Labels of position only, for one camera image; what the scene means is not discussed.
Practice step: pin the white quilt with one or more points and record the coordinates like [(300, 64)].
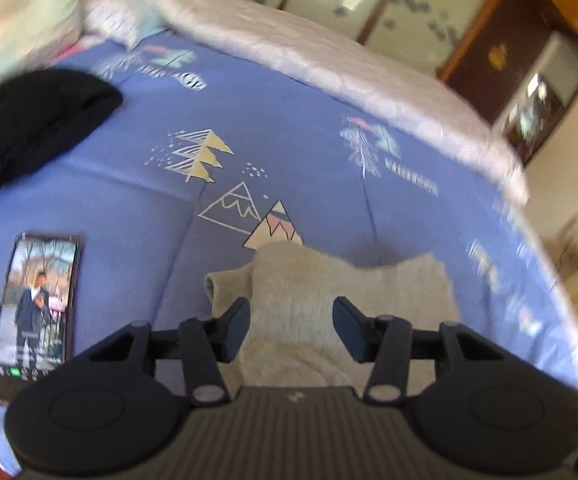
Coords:
[(349, 60)]

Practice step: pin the dark wooden door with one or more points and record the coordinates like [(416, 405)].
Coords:
[(504, 55)]

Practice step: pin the small white floral pillow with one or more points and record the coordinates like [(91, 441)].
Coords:
[(121, 17)]

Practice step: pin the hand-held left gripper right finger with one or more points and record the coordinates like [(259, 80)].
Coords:
[(349, 327)]

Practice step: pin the light green-grey sweater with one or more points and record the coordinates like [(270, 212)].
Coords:
[(299, 290)]

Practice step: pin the large pale pillow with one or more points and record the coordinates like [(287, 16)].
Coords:
[(19, 20)]

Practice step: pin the wall mirror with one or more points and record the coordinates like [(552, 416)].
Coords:
[(544, 105)]

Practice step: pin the blue printed bedsheet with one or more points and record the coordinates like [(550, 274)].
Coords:
[(294, 160)]

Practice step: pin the black cloth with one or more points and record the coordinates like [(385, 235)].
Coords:
[(34, 120)]

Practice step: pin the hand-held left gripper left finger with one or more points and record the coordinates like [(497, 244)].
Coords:
[(239, 327)]

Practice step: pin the smartphone with lit screen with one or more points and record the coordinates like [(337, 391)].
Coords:
[(36, 310)]

